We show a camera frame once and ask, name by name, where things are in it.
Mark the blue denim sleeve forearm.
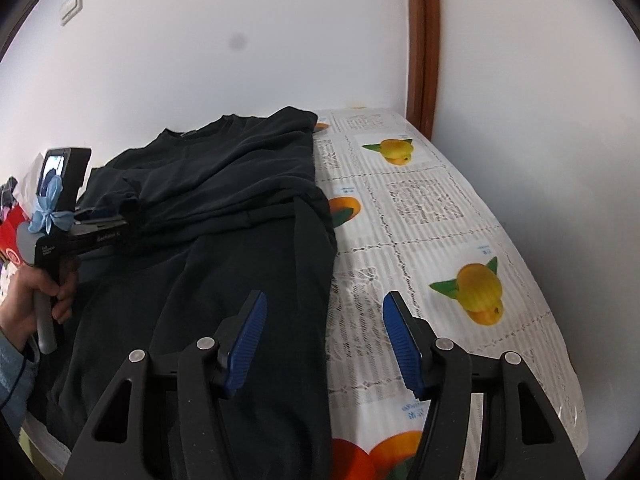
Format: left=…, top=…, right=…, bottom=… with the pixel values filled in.
left=0, top=334, right=40, bottom=438

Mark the fruit print tablecloth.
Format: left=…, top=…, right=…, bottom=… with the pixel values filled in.
left=23, top=110, right=588, bottom=479

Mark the black sweater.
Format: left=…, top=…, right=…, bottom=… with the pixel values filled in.
left=28, top=107, right=336, bottom=479

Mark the red paper bag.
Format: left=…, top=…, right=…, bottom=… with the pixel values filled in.
left=0, top=205, right=28, bottom=266

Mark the person's left hand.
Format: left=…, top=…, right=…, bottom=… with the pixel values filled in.
left=0, top=258, right=82, bottom=351

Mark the brown wooden door frame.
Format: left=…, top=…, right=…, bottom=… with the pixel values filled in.
left=406, top=0, right=442, bottom=140

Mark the light blue ribbon bow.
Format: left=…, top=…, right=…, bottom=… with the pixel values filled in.
left=27, top=174, right=74, bottom=234

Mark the white wall switch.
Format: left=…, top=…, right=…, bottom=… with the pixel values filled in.
left=60, top=0, right=84, bottom=26

